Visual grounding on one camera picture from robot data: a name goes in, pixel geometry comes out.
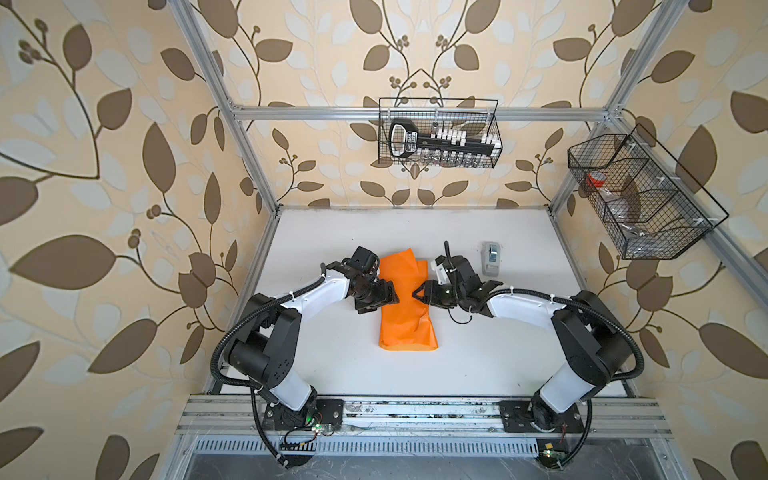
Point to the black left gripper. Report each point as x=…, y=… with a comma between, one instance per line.
x=387, y=295

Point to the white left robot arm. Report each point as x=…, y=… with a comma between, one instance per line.
x=263, y=343

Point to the red capped clear bottle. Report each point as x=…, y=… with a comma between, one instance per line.
x=614, y=207

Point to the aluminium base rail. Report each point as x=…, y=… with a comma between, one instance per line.
x=612, y=417

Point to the black wire basket back wall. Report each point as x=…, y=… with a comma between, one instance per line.
x=475, y=116

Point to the black white tool in basket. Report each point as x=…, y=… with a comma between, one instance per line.
x=404, y=140

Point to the black wire basket right wall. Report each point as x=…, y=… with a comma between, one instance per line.
x=672, y=209

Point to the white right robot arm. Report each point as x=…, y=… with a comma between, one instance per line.
x=597, y=348

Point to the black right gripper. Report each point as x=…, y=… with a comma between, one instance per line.
x=429, y=290

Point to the orange wrapping paper sheet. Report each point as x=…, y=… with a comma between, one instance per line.
x=406, y=326

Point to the aluminium frame post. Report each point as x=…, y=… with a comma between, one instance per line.
x=184, y=16

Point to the grey tape dispenser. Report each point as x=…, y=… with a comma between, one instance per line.
x=491, y=260

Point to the black wire basket wall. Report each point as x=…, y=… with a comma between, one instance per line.
x=672, y=209
x=475, y=116

